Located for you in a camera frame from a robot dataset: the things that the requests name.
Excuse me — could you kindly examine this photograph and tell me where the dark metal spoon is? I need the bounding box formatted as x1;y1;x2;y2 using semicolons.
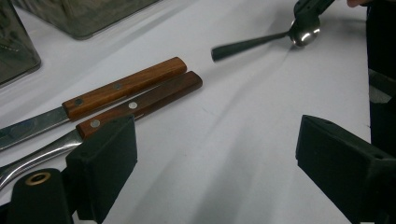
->
210;19;321;63

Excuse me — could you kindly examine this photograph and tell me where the wooden-handled fork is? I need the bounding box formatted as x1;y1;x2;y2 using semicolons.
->
0;70;204;190

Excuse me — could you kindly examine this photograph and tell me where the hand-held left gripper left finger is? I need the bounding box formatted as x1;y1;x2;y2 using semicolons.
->
64;114;138;224

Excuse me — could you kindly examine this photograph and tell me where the smoky translucent plastic bin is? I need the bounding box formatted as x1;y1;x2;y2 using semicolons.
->
0;0;42;87
11;0;161;41

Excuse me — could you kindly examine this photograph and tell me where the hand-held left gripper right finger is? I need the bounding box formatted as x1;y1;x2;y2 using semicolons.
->
294;114;396;224

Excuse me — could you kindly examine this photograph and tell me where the wooden-handled knife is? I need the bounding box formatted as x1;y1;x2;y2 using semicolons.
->
0;56;188;152

